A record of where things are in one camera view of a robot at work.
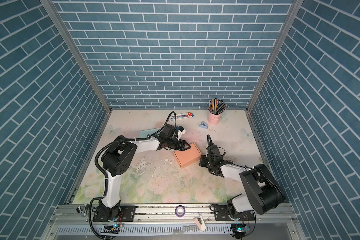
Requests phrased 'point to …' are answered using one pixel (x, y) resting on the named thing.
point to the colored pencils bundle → (217, 106)
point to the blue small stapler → (203, 125)
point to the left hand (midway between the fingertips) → (187, 147)
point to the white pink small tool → (200, 222)
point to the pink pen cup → (213, 119)
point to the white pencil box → (181, 116)
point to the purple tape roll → (180, 211)
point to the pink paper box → (188, 157)
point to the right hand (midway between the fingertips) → (199, 158)
